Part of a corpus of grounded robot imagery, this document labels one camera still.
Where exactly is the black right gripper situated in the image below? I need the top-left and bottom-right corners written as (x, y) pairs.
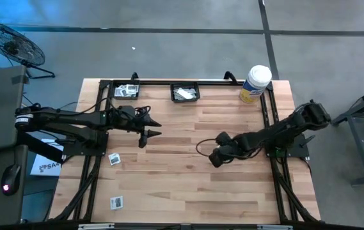
top-left (208, 131), bottom-right (247, 169)

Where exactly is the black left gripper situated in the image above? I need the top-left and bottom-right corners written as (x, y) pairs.
top-left (117, 105), bottom-right (163, 150)

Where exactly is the black plastic bin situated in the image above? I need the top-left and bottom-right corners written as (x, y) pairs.
top-left (111, 79), bottom-right (141, 100)
top-left (170, 81), bottom-right (202, 104)

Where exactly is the yellow wipes canister white lid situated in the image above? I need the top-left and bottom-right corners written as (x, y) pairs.
top-left (239, 65), bottom-right (273, 105)

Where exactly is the black base lever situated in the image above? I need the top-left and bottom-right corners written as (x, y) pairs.
top-left (299, 134), bottom-right (316, 148)

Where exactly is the white printed paper sign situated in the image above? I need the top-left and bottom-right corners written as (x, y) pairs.
top-left (29, 138), bottom-right (65, 177)

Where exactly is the black support bar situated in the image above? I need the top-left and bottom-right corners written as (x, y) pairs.
top-left (17, 129), bottom-right (65, 164)

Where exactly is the grey metal cart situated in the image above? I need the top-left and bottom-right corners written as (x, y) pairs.
top-left (329, 81), bottom-right (364, 187)

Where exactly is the black computer mouse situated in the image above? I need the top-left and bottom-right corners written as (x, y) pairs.
top-left (1, 164), bottom-right (22, 196)

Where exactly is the black floor fan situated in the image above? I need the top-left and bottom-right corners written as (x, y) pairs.
top-left (0, 20), bottom-right (56, 80)

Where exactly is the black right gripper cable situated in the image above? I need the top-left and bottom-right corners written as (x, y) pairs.
top-left (195, 137), bottom-right (221, 158)

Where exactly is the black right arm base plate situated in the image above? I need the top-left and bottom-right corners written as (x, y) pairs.
top-left (264, 132), bottom-right (310, 158)

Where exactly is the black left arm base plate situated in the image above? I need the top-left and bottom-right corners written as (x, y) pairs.
top-left (61, 130), bottom-right (109, 157)

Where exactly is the black floor cable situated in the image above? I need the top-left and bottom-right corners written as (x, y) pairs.
top-left (56, 100), bottom-right (79, 111)

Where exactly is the silver metal bracket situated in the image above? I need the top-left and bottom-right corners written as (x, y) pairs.
top-left (257, 224), bottom-right (294, 230)
top-left (78, 223), bottom-right (115, 230)

